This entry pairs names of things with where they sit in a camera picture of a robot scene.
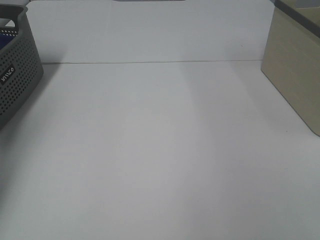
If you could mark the white back panel board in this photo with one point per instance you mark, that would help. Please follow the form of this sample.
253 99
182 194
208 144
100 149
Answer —
113 31

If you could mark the beige storage bin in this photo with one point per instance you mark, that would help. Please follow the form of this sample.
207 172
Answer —
291 59

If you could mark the grey perforated plastic basket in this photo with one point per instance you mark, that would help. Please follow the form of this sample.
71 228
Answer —
20 64

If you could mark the blue microfiber towel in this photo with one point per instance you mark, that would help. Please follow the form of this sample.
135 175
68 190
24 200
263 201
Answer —
8 31

